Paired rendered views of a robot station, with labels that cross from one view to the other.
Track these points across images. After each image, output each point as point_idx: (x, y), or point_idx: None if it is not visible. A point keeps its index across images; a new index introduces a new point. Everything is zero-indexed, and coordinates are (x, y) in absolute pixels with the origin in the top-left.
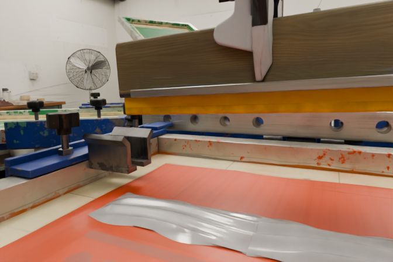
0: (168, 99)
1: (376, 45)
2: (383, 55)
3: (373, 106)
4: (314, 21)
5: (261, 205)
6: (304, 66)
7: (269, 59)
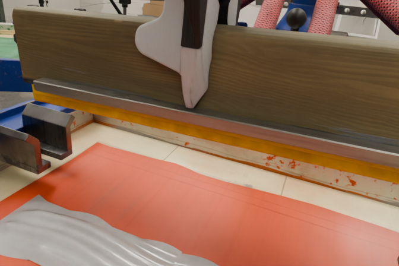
0: None
1: (333, 98)
2: (339, 111)
3: (317, 161)
4: (265, 47)
5: (184, 230)
6: (246, 101)
7: (203, 87)
